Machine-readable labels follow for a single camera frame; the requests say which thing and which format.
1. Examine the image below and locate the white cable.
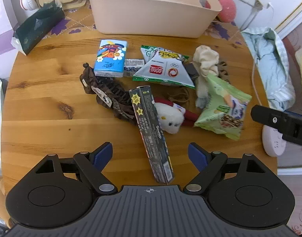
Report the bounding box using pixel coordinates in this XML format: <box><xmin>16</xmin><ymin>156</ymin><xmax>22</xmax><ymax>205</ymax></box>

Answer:
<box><xmin>240</xmin><ymin>1</ymin><xmax>275</xmax><ymax>108</ymax></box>

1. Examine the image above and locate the purple floral table mat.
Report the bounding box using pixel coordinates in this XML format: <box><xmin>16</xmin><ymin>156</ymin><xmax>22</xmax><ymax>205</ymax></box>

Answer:
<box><xmin>43</xmin><ymin>1</ymin><xmax>243</xmax><ymax>49</ymax></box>

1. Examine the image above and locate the long black box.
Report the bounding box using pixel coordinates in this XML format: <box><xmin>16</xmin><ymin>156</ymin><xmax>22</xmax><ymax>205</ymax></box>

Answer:
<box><xmin>129</xmin><ymin>86</ymin><xmax>174</xmax><ymax>184</ymax></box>

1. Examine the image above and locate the small black box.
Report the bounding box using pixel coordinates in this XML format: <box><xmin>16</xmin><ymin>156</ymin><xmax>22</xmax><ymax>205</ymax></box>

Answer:
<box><xmin>184</xmin><ymin>63</ymin><xmax>200</xmax><ymax>80</ymax></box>

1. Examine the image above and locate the brown patterned scrunchie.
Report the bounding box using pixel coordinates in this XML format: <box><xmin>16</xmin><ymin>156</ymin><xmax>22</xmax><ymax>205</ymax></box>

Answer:
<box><xmin>79</xmin><ymin>63</ymin><xmax>138</xmax><ymax>125</ymax></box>

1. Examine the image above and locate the beige plastic storage bin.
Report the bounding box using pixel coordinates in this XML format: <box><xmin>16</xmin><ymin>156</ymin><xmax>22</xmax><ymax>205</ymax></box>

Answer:
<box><xmin>88</xmin><ymin>0</ymin><xmax>223</xmax><ymax>39</ymax></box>

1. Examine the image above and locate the brown lace hair band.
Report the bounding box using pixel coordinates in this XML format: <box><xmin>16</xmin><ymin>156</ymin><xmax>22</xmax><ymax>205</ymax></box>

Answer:
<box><xmin>215</xmin><ymin>60</ymin><xmax>232</xmax><ymax>85</ymax></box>

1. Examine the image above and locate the white plush toy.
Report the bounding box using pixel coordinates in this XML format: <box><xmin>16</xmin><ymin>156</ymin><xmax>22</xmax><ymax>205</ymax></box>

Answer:
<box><xmin>153</xmin><ymin>97</ymin><xmax>200</xmax><ymax>134</ymax></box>

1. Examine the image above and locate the white power strip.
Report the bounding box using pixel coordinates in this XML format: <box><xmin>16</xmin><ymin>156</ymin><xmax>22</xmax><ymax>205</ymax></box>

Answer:
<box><xmin>262</xmin><ymin>125</ymin><xmax>286</xmax><ymax>157</ymax></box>

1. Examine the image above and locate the round wooden desk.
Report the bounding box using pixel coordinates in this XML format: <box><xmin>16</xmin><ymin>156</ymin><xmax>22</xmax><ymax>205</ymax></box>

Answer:
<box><xmin>0</xmin><ymin>2</ymin><xmax>278</xmax><ymax>196</ymax></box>

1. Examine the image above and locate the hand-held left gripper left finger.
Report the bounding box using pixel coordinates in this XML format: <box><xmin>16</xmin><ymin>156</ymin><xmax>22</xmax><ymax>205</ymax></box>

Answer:
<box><xmin>30</xmin><ymin>142</ymin><xmax>118</xmax><ymax>194</ymax></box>

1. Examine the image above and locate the blue cartoon tissue pack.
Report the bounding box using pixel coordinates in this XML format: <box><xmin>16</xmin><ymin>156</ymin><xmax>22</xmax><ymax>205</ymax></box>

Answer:
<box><xmin>94</xmin><ymin>39</ymin><xmax>129</xmax><ymax>78</ymax></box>

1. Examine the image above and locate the small white blue packet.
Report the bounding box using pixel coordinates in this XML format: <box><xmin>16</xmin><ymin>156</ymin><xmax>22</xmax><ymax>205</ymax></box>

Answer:
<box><xmin>123</xmin><ymin>59</ymin><xmax>144</xmax><ymax>78</ymax></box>

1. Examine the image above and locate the pink plush ball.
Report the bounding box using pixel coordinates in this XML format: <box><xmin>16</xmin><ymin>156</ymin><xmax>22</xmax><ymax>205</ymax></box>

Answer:
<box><xmin>215</xmin><ymin>0</ymin><xmax>238</xmax><ymax>24</ymax></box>

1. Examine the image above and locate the brown hair tie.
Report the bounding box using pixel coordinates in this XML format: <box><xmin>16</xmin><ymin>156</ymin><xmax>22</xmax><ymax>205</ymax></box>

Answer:
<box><xmin>165</xmin><ymin>86</ymin><xmax>191</xmax><ymax>104</ymax></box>

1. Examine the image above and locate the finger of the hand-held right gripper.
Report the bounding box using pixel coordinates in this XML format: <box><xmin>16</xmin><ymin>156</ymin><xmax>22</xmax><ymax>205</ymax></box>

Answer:
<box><xmin>251</xmin><ymin>105</ymin><xmax>297</xmax><ymax>135</ymax></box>

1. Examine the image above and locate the black hair claw clip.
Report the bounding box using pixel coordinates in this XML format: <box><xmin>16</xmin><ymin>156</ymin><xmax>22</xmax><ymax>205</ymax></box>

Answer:
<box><xmin>97</xmin><ymin>78</ymin><xmax>132</xmax><ymax>104</ymax></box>

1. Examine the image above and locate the white charger plug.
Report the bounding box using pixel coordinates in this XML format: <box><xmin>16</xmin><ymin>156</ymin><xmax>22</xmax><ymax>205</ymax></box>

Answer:
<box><xmin>254</xmin><ymin>0</ymin><xmax>272</xmax><ymax>9</ymax></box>

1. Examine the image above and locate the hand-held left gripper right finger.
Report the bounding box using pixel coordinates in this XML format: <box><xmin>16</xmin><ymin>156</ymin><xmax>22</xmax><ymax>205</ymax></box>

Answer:
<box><xmin>183</xmin><ymin>142</ymin><xmax>271</xmax><ymax>194</ymax></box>

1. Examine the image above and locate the light green snack bag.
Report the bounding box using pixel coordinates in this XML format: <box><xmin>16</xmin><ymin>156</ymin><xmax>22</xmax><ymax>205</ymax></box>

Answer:
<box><xmin>194</xmin><ymin>73</ymin><xmax>252</xmax><ymax>141</ymax></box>

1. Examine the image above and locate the beige cloth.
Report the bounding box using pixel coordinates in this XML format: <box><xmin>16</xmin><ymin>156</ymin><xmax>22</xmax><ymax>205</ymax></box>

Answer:
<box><xmin>192</xmin><ymin>45</ymin><xmax>220</xmax><ymax>109</ymax></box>

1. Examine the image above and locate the white green snack packet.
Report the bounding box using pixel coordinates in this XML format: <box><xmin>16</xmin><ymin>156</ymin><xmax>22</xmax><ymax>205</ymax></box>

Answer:
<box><xmin>132</xmin><ymin>45</ymin><xmax>196</xmax><ymax>89</ymax></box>

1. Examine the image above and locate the dark green tissue pack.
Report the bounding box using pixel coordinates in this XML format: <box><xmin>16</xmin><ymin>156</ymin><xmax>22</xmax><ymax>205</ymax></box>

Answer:
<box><xmin>12</xmin><ymin>0</ymin><xmax>65</xmax><ymax>55</ymax></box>

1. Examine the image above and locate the light blue clothing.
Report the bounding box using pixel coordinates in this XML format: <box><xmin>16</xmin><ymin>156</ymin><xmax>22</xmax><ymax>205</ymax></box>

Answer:
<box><xmin>241</xmin><ymin>27</ymin><xmax>296</xmax><ymax>110</ymax></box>

